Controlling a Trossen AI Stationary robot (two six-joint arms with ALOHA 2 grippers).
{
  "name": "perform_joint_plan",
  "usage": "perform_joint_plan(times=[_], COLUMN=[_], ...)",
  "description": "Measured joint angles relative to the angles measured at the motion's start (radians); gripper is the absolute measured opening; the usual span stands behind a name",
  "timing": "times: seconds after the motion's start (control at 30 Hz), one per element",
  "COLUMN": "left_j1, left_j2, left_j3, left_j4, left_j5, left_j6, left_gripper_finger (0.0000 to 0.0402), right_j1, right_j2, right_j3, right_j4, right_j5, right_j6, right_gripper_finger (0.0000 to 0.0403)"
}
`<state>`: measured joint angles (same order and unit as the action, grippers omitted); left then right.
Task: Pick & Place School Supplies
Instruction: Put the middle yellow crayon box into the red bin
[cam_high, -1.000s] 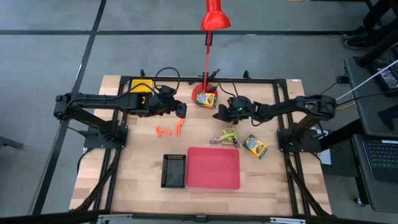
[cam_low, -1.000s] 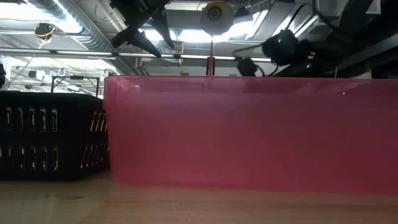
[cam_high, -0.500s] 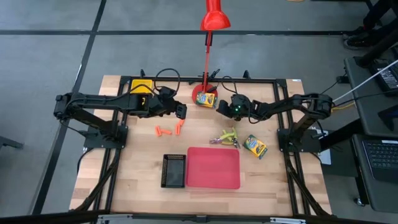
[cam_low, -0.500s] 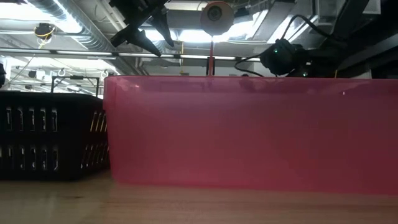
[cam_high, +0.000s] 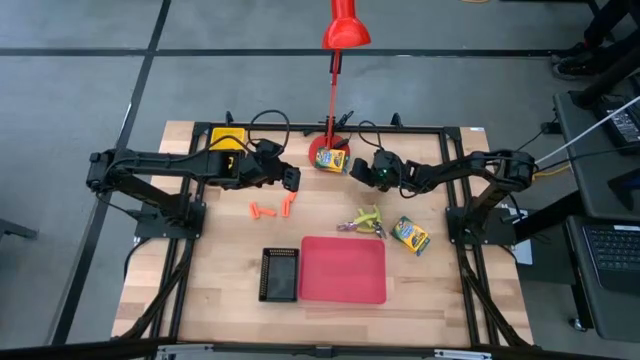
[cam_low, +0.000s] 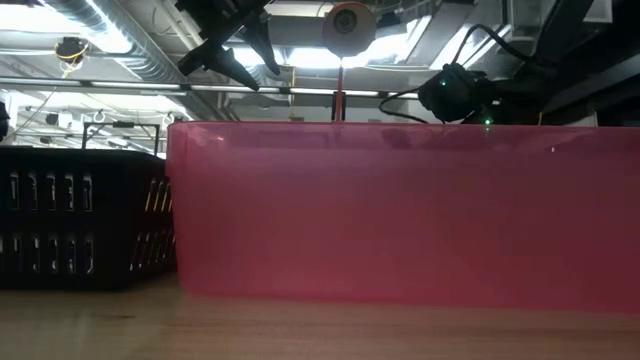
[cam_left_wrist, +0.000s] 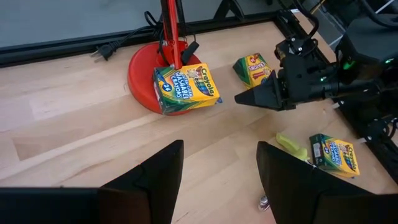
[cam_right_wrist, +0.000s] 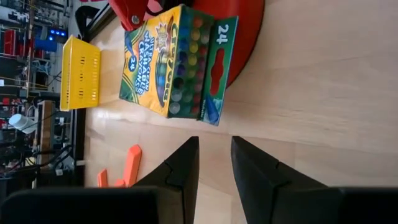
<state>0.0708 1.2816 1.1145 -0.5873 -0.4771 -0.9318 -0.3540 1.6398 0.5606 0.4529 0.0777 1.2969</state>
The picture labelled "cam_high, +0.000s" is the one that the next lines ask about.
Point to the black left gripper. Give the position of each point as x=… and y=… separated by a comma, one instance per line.
x=262, y=172

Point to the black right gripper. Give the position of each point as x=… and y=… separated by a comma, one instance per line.
x=386, y=172

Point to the crayon box with blue print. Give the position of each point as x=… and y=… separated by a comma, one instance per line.
x=330, y=160

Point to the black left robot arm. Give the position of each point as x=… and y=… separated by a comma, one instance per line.
x=150, y=162

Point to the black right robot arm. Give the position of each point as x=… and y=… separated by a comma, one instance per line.
x=480, y=167

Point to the black lamp clip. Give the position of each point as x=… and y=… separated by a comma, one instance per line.
x=344, y=120

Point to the yellow plastic bin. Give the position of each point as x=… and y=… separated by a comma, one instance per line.
x=227, y=136

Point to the black mesh tray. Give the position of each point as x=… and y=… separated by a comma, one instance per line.
x=279, y=275

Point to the red plastic tray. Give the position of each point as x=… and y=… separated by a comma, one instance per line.
x=342, y=270

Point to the red desk lamp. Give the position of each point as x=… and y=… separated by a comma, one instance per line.
x=345, y=30

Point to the black and silver crossbar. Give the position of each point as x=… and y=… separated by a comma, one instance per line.
x=320, y=351

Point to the white rod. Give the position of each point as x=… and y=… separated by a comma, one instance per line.
x=585, y=132

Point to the person's shoe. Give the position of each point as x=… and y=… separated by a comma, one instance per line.
x=575, y=69
x=570, y=51

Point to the black power adapter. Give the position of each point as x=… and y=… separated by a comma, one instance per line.
x=620, y=125

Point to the desk caster wheel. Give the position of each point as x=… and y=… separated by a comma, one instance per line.
x=578, y=325

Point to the black laptop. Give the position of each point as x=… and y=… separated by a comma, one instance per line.
x=615, y=255

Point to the dark furniture leg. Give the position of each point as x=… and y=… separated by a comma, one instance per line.
x=17, y=230

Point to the person's leg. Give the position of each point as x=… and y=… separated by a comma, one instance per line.
x=607, y=20

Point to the dark grey laptop desk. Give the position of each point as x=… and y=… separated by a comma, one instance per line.
x=615, y=315

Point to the small black frame clamp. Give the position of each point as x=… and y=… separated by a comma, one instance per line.
x=396, y=120
x=229, y=119

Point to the black aluminium table frame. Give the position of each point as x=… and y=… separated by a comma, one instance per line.
x=415, y=129

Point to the black wall plug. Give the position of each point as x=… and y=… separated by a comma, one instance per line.
x=550, y=128

